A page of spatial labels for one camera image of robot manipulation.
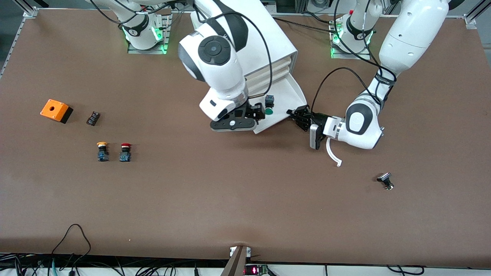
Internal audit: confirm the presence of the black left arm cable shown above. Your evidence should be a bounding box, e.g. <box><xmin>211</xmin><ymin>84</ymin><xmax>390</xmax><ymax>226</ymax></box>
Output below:
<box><xmin>311</xmin><ymin>0</ymin><xmax>396</xmax><ymax>115</ymax></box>

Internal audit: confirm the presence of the black selector switch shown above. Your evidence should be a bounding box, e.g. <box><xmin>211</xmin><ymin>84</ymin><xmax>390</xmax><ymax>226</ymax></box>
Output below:
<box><xmin>377</xmin><ymin>172</ymin><xmax>394</xmax><ymax>191</ymax></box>

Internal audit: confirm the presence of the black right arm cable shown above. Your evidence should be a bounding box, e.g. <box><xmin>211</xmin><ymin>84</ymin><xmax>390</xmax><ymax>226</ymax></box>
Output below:
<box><xmin>196</xmin><ymin>11</ymin><xmax>274</xmax><ymax>99</ymax></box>

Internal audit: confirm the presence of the yellow mushroom push button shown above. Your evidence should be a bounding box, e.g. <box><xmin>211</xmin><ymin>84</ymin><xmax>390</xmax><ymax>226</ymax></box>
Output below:
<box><xmin>96</xmin><ymin>141</ymin><xmax>110</xmax><ymax>162</ymax></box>

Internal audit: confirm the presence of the black cable on table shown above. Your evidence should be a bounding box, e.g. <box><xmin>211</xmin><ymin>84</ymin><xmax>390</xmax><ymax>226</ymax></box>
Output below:
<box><xmin>272</xmin><ymin>17</ymin><xmax>338</xmax><ymax>33</ymax></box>
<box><xmin>301</xmin><ymin>11</ymin><xmax>336</xmax><ymax>24</ymax></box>

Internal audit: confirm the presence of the circuit board with red display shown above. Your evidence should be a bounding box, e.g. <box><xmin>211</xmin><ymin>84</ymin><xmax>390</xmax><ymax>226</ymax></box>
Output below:
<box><xmin>245</xmin><ymin>264</ymin><xmax>270</xmax><ymax>276</ymax></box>

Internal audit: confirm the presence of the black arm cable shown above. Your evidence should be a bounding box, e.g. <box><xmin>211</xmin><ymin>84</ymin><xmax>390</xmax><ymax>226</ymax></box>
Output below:
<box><xmin>196</xmin><ymin>11</ymin><xmax>274</xmax><ymax>99</ymax></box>
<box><xmin>311</xmin><ymin>0</ymin><xmax>396</xmax><ymax>115</ymax></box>

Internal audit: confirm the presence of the aluminium table edge rail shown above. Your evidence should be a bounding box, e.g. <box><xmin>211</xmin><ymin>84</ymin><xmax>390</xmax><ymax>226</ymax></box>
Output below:
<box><xmin>0</xmin><ymin>8</ymin><xmax>39</xmax><ymax>77</ymax></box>

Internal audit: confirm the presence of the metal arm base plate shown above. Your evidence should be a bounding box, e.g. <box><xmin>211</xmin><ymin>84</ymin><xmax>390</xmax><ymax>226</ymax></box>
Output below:
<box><xmin>127</xmin><ymin>10</ymin><xmax>172</xmax><ymax>55</ymax></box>
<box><xmin>331</xmin><ymin>23</ymin><xmax>372</xmax><ymax>60</ymax></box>

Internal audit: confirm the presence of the thin black looped cable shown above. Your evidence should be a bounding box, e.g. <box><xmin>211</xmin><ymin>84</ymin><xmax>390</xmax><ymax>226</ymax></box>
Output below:
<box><xmin>52</xmin><ymin>224</ymin><xmax>92</xmax><ymax>265</ymax></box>

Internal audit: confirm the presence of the white curved plastic arc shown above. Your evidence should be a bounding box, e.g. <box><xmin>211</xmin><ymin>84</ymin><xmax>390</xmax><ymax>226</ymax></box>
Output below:
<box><xmin>326</xmin><ymin>138</ymin><xmax>342</xmax><ymax>168</ymax></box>

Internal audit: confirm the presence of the brown camera post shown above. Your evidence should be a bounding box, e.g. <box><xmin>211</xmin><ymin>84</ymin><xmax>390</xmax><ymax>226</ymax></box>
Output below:
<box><xmin>221</xmin><ymin>245</ymin><xmax>250</xmax><ymax>276</ymax></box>

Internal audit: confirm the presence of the orange box with hole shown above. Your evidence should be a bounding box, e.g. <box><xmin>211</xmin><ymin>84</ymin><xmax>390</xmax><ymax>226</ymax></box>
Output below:
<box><xmin>40</xmin><ymin>99</ymin><xmax>74</xmax><ymax>124</ymax></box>

